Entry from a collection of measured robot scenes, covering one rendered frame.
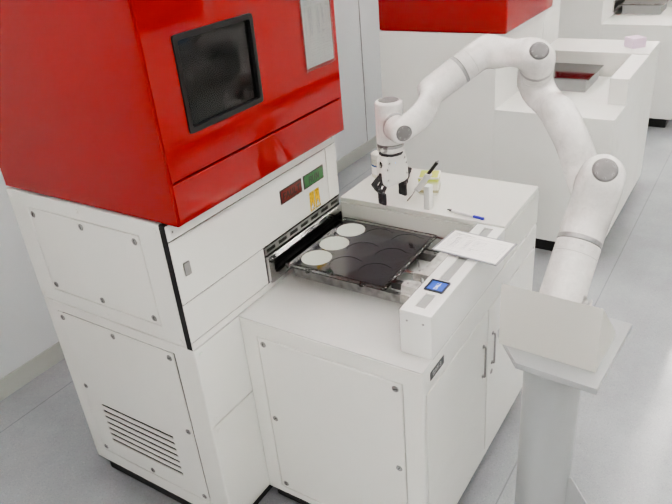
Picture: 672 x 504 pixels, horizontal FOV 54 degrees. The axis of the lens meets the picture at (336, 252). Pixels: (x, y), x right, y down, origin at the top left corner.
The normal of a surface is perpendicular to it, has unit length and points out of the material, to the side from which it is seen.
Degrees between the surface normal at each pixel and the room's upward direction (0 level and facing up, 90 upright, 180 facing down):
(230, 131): 90
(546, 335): 90
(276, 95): 90
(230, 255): 90
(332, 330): 0
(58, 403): 0
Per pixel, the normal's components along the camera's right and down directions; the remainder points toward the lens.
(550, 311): -0.58, 0.43
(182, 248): 0.84, 0.19
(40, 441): -0.08, -0.88
